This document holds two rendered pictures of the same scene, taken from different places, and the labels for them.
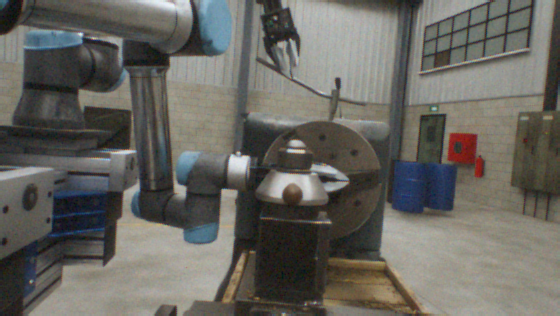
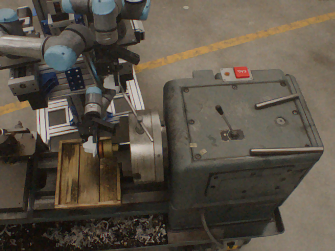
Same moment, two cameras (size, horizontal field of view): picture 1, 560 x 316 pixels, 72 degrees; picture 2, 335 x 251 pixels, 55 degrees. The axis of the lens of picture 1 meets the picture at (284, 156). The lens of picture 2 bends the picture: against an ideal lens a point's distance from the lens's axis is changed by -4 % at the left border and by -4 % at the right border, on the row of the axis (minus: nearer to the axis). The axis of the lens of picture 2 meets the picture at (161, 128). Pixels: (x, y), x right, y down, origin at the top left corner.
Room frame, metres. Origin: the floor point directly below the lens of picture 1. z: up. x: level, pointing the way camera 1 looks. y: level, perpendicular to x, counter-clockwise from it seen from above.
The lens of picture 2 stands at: (1.04, -0.85, 2.32)
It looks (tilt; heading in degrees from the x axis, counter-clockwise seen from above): 56 degrees down; 84
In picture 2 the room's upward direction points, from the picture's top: straight up
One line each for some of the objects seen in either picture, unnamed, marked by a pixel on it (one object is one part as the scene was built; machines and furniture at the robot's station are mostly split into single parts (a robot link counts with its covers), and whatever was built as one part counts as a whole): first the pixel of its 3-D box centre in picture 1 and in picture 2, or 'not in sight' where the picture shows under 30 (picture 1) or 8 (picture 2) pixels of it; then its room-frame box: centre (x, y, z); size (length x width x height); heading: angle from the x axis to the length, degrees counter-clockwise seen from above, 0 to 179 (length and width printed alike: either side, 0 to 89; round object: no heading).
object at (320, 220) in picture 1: (292, 243); (5, 143); (0.43, -0.02, 1.07); 0.07 x 0.07 x 0.10; 89
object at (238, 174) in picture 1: (241, 171); (92, 112); (0.83, 0.09, 1.10); 0.08 x 0.05 x 0.08; 179
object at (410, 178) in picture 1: (409, 186); not in sight; (7.20, -2.38, 0.44); 0.59 x 0.59 x 0.88
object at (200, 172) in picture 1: (204, 171); (93, 99); (0.83, 0.17, 1.10); 0.11 x 0.08 x 0.09; 89
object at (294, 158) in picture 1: (295, 156); not in sight; (0.42, -0.01, 1.17); 0.04 x 0.04 x 0.03
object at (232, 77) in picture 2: not in sight; (235, 78); (1.48, 0.12, 1.23); 0.13 x 0.08 x 0.05; 179
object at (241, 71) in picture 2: not in sight; (241, 72); (1.50, 0.12, 1.26); 0.06 x 0.06 x 0.02; 89
